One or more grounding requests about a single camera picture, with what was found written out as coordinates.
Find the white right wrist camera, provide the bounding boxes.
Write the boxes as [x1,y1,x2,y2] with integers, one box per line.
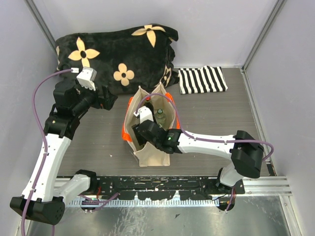
[133,106,154,124]

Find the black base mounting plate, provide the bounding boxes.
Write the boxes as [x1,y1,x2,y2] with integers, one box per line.
[85,176,231,201]

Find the aluminium frame rail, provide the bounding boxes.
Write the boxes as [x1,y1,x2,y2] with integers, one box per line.
[23,175,293,199]

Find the clear glass bottle green cap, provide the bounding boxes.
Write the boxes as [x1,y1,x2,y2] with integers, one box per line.
[155,109,166,128]

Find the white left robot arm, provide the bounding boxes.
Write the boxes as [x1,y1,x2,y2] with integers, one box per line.
[10,79,117,226]

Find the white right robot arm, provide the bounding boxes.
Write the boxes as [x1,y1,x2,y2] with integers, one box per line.
[133,120,264,194]

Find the black blanket beige flowers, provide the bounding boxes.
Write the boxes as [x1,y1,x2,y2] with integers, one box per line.
[55,24,179,95]

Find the beige canvas bag orange handles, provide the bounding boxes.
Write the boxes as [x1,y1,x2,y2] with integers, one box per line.
[122,83,180,167]

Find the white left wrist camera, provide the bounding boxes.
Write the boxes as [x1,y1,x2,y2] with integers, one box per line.
[76,67,97,91]

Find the cola bottle red cap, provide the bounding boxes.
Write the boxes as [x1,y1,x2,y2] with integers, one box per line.
[144,96,154,116]

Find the white slotted cable duct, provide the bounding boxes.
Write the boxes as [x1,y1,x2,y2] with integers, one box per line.
[67,197,219,208]

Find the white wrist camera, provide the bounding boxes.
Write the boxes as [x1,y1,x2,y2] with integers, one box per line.
[133,106,154,124]
[76,67,97,91]

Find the black white striped cloth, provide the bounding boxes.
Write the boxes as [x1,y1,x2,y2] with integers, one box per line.
[178,65,228,94]

